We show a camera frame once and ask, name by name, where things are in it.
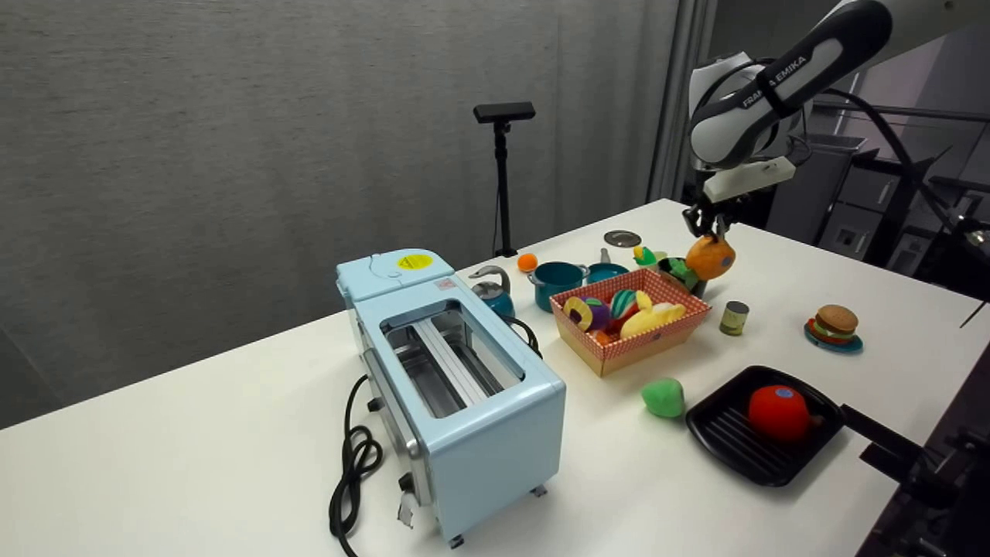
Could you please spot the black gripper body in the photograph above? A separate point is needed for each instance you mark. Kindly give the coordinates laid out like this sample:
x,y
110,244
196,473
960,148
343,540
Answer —
x,y
708,218

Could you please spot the orange plush vegetable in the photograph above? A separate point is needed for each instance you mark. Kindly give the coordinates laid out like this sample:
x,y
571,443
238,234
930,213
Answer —
x,y
713,257

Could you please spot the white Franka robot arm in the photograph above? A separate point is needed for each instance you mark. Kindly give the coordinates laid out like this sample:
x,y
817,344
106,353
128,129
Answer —
x,y
762,93

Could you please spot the teal toy pot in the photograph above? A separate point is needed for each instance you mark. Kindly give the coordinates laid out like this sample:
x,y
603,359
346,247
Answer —
x,y
559,285

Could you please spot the green plush vegetable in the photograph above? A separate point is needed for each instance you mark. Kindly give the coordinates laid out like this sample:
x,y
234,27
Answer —
x,y
662,397

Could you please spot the red plush tomato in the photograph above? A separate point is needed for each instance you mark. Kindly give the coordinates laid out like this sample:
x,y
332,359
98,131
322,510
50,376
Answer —
x,y
777,412

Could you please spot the yellow toy corn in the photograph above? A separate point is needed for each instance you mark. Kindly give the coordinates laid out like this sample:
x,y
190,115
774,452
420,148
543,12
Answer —
x,y
649,321

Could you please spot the blue bowl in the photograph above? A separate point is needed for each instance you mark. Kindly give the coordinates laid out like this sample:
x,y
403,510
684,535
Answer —
x,y
607,274

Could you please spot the striped toy food piece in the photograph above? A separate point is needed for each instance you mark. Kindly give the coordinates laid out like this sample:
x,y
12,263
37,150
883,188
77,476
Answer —
x,y
623,300

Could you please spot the purple toy eggplant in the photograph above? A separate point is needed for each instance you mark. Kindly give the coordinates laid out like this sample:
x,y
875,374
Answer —
x,y
603,321

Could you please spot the round yellow toy slice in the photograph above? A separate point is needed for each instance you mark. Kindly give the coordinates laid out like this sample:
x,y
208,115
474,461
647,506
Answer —
x,y
579,313

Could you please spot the toy hamburger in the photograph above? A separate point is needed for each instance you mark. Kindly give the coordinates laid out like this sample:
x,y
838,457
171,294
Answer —
x,y
837,323

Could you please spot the small orange toy fruit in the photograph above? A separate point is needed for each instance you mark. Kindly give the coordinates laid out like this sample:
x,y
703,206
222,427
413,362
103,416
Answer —
x,y
527,263

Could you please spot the black grill tray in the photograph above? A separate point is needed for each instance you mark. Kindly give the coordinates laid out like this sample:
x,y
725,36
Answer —
x,y
730,438

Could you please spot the teal toy kettle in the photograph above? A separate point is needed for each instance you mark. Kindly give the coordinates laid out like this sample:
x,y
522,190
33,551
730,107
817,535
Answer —
x,y
496,292

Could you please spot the light blue toaster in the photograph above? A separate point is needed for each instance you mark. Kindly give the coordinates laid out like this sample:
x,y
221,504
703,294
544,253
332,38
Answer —
x,y
465,412

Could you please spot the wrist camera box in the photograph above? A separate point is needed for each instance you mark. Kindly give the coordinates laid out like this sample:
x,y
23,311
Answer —
x,y
750,178

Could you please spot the black camera on stand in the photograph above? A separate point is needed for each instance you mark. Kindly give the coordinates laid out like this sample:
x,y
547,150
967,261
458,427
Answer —
x,y
503,112

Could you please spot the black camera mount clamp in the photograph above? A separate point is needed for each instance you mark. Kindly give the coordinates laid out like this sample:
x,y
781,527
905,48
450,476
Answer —
x,y
930,466

